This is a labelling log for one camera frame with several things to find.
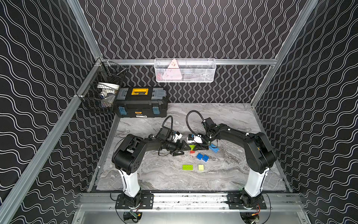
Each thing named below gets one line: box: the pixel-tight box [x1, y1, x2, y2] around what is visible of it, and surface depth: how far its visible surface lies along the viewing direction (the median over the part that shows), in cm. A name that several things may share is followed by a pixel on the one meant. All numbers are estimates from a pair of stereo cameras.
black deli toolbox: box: [112, 86, 169, 118], surface depth 105 cm
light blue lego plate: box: [208, 143, 220, 154], surface depth 83 cm
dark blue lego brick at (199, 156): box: [196, 152, 204, 161], surface depth 92 cm
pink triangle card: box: [162, 58, 183, 80], surface depth 92 cm
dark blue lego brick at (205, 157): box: [202, 154, 210, 162], surface depth 91 cm
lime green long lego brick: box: [182, 164, 194, 171], surface depth 88 cm
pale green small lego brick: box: [198, 164, 204, 172], surface depth 88 cm
